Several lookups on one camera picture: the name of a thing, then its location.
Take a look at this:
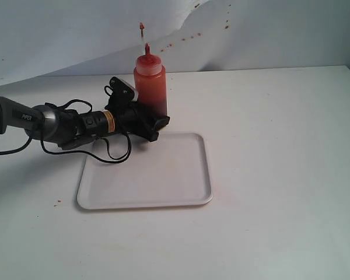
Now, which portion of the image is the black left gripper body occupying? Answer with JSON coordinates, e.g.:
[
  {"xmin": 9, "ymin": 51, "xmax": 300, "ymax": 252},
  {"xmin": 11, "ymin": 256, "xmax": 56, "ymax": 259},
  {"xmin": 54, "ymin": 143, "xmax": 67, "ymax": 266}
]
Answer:
[{"xmin": 104, "ymin": 101, "xmax": 151, "ymax": 134}]

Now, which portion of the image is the red sauce squeeze bottle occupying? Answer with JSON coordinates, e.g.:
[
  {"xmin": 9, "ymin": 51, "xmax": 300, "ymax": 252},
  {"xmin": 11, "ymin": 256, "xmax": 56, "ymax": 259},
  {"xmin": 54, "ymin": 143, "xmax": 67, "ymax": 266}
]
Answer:
[{"xmin": 133, "ymin": 22, "xmax": 167, "ymax": 117}]

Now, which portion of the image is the left robot arm silver black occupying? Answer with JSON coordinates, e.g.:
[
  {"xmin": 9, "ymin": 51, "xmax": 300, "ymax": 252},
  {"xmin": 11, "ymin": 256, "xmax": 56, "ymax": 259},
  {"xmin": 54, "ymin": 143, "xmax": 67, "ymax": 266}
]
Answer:
[{"xmin": 0, "ymin": 96, "xmax": 170, "ymax": 151}]

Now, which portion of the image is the white rectangular plastic tray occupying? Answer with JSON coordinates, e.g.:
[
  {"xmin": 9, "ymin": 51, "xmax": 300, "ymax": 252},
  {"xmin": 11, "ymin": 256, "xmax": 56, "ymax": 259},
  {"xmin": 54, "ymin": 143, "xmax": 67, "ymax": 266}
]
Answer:
[{"xmin": 76, "ymin": 132, "xmax": 213, "ymax": 210}]

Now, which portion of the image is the white paper backdrop sheet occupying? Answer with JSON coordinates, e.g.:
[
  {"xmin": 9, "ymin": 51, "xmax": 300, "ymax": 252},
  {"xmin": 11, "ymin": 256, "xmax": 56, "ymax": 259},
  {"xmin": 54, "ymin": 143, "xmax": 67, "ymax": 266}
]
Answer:
[{"xmin": 0, "ymin": 1, "xmax": 350, "ymax": 86}]

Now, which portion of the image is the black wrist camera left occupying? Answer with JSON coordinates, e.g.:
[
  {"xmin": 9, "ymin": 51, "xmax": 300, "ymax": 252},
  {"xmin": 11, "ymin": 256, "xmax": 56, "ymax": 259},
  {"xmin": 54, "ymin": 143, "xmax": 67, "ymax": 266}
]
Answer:
[{"xmin": 104, "ymin": 76, "xmax": 139, "ymax": 110}]

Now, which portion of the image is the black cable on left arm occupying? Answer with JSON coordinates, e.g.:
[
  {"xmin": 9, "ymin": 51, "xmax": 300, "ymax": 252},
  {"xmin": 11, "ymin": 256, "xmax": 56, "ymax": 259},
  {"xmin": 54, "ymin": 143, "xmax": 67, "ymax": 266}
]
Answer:
[{"xmin": 0, "ymin": 99, "xmax": 132, "ymax": 164}]

